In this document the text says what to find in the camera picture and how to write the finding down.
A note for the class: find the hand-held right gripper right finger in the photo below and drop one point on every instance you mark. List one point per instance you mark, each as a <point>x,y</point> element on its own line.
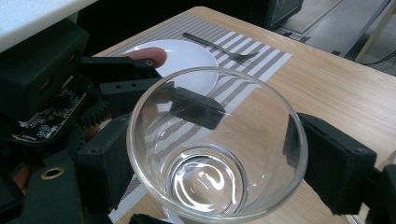
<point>336,165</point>

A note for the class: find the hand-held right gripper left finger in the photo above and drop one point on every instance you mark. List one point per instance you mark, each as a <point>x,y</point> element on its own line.
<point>106,168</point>

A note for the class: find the white round plate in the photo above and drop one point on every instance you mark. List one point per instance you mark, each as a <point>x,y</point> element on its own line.
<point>186,56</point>

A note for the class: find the dark metal fork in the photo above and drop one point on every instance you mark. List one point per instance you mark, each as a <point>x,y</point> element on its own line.
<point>202,39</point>

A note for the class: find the clear drinking glass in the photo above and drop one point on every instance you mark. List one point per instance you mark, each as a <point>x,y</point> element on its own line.
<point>218,186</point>

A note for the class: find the grey white striped placemat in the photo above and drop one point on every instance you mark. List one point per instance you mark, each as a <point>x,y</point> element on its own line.
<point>199,25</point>

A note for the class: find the black curtain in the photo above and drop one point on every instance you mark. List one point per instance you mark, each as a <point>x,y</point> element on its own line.
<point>140,18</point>

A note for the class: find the black floor tape strip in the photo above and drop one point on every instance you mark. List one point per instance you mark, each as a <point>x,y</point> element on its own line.
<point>336,53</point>
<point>305,39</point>
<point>287,34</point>

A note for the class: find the dark glass-fronted cabinet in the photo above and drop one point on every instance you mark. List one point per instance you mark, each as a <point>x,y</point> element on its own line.
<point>286,12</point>

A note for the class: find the light wooden desk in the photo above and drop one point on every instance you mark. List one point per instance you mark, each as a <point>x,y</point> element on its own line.
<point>376,31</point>

